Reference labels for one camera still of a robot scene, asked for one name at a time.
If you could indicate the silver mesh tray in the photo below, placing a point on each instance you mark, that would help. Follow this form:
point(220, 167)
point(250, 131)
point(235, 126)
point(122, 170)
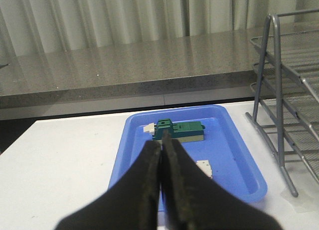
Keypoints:
point(299, 107)
point(294, 145)
point(300, 60)

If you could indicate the white circuit breaker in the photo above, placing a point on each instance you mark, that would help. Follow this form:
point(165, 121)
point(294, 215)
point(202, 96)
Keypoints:
point(205, 166)

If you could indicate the green electrical module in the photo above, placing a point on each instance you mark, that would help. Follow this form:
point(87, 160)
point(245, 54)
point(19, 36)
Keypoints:
point(183, 131)

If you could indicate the blue plastic tray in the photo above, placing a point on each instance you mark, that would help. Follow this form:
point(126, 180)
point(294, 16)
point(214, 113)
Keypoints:
point(233, 167)

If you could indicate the dark stone counter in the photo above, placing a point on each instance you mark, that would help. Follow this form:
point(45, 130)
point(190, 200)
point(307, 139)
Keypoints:
point(200, 68)

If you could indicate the white curtain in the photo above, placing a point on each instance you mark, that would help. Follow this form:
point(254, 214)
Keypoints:
point(45, 26)

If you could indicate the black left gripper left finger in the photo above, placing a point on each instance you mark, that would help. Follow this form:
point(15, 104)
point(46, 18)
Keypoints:
point(130, 204)

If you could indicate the clear tape patch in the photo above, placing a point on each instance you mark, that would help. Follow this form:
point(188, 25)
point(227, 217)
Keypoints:
point(306, 202)

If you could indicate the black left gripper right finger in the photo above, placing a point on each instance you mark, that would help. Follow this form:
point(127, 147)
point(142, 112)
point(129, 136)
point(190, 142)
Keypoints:
point(195, 202)

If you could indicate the grey metal rack frame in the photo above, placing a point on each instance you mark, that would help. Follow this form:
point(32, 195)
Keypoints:
point(268, 48)

